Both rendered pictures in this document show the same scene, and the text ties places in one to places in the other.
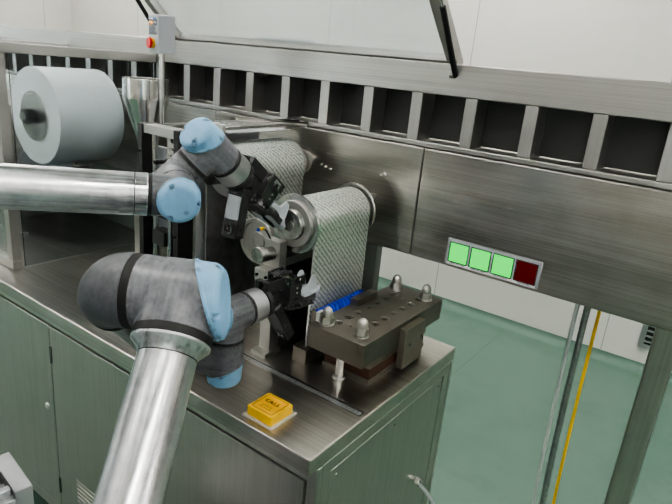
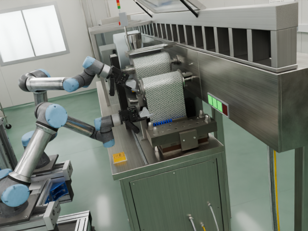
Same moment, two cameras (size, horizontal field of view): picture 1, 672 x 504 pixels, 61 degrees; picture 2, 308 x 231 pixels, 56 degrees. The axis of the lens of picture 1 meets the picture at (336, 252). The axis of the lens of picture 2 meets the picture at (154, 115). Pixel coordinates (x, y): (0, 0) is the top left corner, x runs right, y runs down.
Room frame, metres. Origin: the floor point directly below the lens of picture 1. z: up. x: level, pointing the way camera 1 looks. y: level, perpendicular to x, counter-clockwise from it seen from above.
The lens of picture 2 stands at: (0.16, -1.18, 1.71)
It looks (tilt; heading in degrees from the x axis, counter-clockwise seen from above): 20 degrees down; 46
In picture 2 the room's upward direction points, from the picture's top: 10 degrees counter-clockwise
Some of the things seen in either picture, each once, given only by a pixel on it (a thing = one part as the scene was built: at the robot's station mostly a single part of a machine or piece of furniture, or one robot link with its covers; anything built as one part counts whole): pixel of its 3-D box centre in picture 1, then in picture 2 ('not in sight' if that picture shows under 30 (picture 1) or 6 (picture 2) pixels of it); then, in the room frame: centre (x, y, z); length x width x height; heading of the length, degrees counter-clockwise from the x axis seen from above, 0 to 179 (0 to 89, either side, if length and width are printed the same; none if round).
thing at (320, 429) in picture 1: (93, 261); (134, 102); (1.91, 0.86, 0.88); 2.52 x 0.66 x 0.04; 55
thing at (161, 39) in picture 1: (159, 34); (122, 19); (1.68, 0.55, 1.66); 0.07 x 0.07 x 0.10; 41
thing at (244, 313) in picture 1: (226, 317); (103, 123); (1.08, 0.21, 1.11); 0.11 x 0.08 x 0.09; 145
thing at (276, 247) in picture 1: (267, 298); (140, 118); (1.33, 0.16, 1.05); 0.06 x 0.05 x 0.31; 145
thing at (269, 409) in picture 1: (270, 409); (119, 156); (1.06, 0.11, 0.91); 0.07 x 0.07 x 0.02; 55
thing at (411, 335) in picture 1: (411, 342); (189, 140); (1.33, -0.22, 0.97); 0.10 x 0.03 x 0.11; 145
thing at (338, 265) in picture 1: (338, 271); (167, 107); (1.41, -0.01, 1.11); 0.23 x 0.01 x 0.18; 145
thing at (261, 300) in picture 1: (251, 305); (116, 119); (1.15, 0.17, 1.11); 0.08 x 0.05 x 0.08; 55
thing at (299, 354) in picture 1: (332, 337); not in sight; (1.41, -0.01, 0.92); 0.28 x 0.04 x 0.04; 145
